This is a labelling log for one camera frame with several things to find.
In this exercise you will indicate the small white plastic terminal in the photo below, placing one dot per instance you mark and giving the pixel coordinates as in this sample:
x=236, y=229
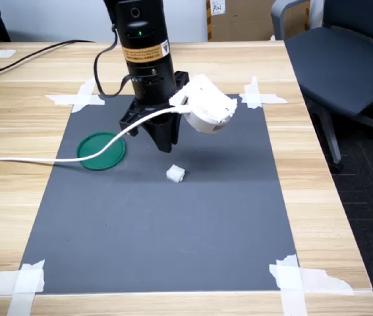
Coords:
x=175, y=173

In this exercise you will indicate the round green lid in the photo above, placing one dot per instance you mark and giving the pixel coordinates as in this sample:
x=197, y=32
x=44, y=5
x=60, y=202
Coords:
x=107, y=159

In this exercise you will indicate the white tape piece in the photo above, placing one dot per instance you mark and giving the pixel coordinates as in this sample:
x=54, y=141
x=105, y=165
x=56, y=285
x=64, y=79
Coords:
x=252, y=97
x=25, y=279
x=288, y=279
x=84, y=98

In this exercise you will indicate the dark grey mat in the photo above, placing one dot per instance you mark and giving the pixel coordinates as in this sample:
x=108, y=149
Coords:
x=140, y=230

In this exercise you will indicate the brown cardboard box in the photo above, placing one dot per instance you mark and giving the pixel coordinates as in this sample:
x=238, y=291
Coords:
x=239, y=23

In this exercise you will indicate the dark blue office chair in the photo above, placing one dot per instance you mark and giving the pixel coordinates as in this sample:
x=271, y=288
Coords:
x=338, y=66

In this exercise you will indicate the white camera box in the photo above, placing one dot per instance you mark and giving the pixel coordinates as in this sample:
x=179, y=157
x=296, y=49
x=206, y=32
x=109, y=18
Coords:
x=206, y=112

